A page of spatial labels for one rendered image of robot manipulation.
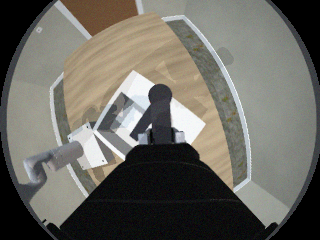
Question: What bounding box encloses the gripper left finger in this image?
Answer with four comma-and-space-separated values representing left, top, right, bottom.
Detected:
138, 128, 152, 145

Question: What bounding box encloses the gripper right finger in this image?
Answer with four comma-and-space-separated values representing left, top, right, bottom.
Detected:
171, 127, 185, 143

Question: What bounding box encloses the grey rectangular sink basin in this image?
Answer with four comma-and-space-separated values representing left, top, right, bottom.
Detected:
92, 70, 205, 161

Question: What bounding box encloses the black mixer tap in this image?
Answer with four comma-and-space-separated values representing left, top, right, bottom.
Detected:
129, 84, 172, 144

